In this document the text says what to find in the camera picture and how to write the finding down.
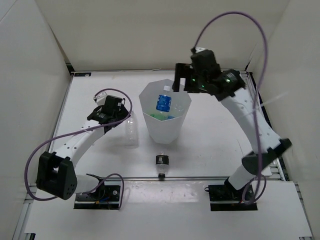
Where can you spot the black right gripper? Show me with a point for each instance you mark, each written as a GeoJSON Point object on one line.
{"type": "Point", "coordinates": [182, 71]}

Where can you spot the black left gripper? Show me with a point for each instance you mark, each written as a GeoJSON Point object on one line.
{"type": "Point", "coordinates": [122, 114]}

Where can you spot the clear unlabeled plastic bottle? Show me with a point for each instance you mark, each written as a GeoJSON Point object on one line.
{"type": "Point", "coordinates": [131, 139]}

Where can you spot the blue Pocari Sweat bottle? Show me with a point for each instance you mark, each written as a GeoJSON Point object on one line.
{"type": "Point", "coordinates": [164, 100]}

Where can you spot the green plastic soda bottle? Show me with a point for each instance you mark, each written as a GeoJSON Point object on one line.
{"type": "Point", "coordinates": [158, 116]}

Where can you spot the clear bottle blue label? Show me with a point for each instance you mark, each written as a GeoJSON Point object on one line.
{"type": "Point", "coordinates": [176, 111]}

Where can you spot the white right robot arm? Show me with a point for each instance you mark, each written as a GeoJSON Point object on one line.
{"type": "Point", "coordinates": [265, 143]}

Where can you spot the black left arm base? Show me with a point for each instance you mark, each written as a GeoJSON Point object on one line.
{"type": "Point", "coordinates": [106, 197]}

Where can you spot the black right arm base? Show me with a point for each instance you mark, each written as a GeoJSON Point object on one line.
{"type": "Point", "coordinates": [223, 200]}

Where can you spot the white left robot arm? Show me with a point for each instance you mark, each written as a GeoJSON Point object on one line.
{"type": "Point", "coordinates": [56, 170]}

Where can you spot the white octagonal plastic bin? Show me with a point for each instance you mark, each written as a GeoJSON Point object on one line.
{"type": "Point", "coordinates": [166, 131]}

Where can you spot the clear bottle black label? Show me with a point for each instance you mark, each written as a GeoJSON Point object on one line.
{"type": "Point", "coordinates": [162, 165]}

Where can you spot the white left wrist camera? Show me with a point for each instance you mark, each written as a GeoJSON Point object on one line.
{"type": "Point", "coordinates": [101, 97]}

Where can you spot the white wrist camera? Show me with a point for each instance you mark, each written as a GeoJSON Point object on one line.
{"type": "Point", "coordinates": [197, 49]}
{"type": "Point", "coordinates": [101, 97]}

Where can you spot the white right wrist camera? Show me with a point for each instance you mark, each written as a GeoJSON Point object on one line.
{"type": "Point", "coordinates": [197, 49]}

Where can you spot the aluminium table edge rail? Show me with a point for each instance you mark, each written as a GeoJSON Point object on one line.
{"type": "Point", "coordinates": [187, 178]}

